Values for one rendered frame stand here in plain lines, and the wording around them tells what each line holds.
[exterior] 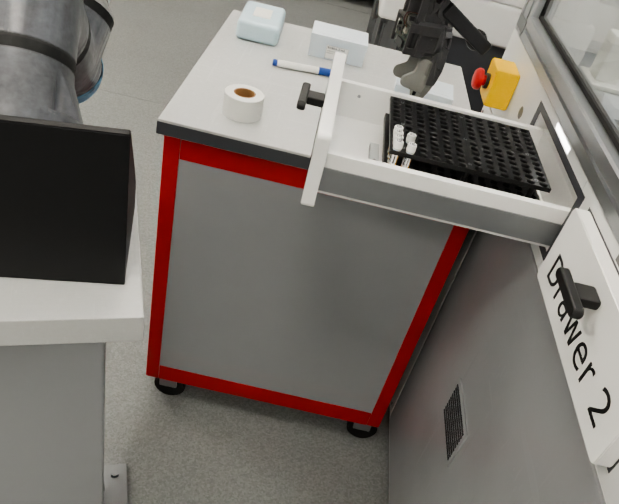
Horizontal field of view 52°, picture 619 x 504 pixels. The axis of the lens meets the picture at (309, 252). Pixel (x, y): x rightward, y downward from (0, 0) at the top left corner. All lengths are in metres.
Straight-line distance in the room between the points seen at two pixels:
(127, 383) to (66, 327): 0.92
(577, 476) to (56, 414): 0.63
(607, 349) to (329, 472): 0.99
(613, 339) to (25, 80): 0.63
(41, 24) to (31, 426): 0.51
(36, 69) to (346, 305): 0.78
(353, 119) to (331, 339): 0.50
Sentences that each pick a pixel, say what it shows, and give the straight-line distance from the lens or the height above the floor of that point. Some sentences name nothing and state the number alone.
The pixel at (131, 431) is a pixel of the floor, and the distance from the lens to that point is 1.56.
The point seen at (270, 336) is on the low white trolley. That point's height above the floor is 0.31.
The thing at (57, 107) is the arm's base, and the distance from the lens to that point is 0.73.
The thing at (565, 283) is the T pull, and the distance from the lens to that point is 0.71.
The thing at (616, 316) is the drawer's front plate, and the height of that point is 0.92.
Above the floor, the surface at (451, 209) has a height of 0.86.
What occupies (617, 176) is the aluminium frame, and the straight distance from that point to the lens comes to 0.79.
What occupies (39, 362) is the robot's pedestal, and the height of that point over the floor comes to 0.65.
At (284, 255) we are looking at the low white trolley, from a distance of 1.21.
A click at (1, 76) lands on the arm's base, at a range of 0.71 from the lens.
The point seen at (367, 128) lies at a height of 0.84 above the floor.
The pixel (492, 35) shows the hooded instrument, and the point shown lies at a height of 0.83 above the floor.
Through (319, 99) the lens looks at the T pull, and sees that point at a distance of 0.90.
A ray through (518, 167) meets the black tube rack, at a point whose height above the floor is 0.90.
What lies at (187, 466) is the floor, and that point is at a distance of 1.51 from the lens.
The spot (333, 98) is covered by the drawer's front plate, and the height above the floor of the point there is 0.93.
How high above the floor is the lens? 1.28
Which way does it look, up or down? 37 degrees down
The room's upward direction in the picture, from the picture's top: 15 degrees clockwise
